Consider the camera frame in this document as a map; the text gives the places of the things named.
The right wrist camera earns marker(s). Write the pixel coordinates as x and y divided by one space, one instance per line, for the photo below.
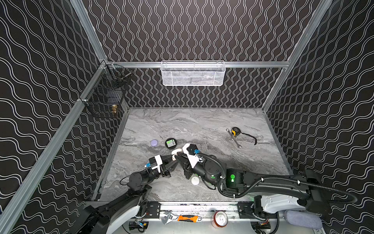
191 151

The black round digital timer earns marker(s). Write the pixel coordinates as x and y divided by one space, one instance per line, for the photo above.
171 143

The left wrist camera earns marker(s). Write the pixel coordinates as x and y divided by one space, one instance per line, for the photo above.
155 163

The white round earbud case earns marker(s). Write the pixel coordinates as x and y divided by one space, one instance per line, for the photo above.
195 180

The adjustable wrench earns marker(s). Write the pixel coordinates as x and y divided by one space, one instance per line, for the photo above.
169 217

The yellow black tape measure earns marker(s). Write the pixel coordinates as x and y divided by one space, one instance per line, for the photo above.
236 131

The purple earbud charging case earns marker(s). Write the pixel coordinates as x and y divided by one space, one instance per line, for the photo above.
154 143

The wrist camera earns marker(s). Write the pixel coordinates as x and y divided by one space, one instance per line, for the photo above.
155 163
191 151

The grey cloth roll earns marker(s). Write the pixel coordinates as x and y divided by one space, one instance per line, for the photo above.
303 219

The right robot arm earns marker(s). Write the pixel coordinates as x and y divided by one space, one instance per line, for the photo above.
273 192

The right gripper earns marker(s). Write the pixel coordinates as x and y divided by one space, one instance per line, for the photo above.
185 164

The orange handled tool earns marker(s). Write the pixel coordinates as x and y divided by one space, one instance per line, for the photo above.
189 218

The white wire mesh basket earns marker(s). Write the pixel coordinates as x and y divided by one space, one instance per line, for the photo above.
193 73

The soda can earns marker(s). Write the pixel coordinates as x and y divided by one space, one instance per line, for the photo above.
219 219

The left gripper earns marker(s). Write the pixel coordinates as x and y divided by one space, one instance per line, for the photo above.
163 166

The silver combination wrench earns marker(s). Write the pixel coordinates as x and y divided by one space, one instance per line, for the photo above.
233 138

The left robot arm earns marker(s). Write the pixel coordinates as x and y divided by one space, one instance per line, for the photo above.
107 218

